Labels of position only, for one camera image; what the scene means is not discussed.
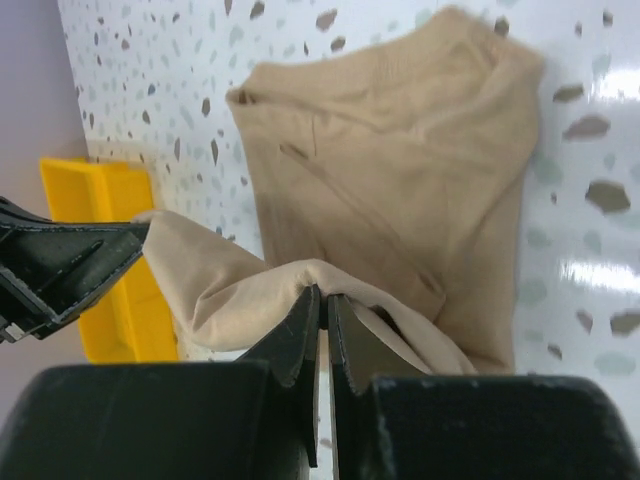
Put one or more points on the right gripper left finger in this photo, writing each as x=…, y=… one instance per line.
x=276, y=391

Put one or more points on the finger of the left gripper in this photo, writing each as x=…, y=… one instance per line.
x=52, y=272

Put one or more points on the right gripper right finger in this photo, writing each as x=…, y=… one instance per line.
x=380, y=402

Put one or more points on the beige t shirt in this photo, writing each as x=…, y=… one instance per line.
x=392, y=176

